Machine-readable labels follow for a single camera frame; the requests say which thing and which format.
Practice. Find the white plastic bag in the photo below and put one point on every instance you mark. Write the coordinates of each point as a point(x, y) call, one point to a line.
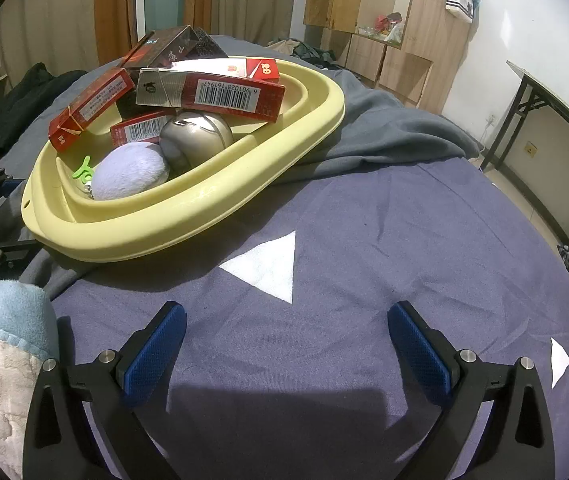
point(459, 2)

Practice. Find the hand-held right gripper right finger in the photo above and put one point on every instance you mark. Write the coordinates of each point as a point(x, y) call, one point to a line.
point(419, 355)

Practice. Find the lavender plush pouch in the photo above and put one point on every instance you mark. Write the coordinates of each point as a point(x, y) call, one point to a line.
point(129, 170)

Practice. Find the light blue towel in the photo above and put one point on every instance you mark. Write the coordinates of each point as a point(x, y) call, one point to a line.
point(4, 310)

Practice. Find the black folding table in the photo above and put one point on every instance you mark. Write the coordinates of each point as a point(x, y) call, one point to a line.
point(554, 100)

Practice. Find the colourful shelf items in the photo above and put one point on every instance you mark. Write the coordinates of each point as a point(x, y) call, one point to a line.
point(384, 27)

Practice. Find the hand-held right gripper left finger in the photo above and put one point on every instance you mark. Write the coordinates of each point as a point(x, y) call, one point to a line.
point(157, 355)

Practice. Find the wooden wardrobe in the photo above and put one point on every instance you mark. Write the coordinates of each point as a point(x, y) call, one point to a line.
point(439, 40)

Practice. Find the long red box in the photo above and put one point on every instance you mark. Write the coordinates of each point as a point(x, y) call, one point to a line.
point(89, 105)

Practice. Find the beige clothes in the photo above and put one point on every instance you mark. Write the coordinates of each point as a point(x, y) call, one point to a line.
point(284, 47)

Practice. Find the wall outlet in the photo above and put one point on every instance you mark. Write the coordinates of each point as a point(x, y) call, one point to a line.
point(490, 120)
point(531, 149)

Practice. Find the silver round tin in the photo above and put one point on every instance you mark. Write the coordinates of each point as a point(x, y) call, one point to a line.
point(194, 135)

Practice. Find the black cloth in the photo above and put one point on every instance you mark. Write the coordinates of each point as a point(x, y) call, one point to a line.
point(14, 105)

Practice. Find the dark maroon box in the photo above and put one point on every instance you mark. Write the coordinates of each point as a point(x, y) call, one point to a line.
point(174, 45)

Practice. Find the black suitcase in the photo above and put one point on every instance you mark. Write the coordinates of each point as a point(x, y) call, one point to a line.
point(322, 55)

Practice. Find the red white cigarette box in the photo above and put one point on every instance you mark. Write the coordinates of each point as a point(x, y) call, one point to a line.
point(259, 70)

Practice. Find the grey blanket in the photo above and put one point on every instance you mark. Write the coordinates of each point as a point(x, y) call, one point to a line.
point(389, 130)

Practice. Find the green plastic clip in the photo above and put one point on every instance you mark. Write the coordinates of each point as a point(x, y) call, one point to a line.
point(83, 172)

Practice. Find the small red box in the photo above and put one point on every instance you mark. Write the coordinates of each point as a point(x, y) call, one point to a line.
point(139, 130)

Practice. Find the red silver cigarette carton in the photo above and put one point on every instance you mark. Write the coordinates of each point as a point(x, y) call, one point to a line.
point(224, 95)

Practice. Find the yellow plastic basin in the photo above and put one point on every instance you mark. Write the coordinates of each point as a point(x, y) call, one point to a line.
point(189, 200)

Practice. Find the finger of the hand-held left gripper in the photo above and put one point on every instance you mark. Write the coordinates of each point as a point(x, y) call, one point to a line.
point(17, 250)

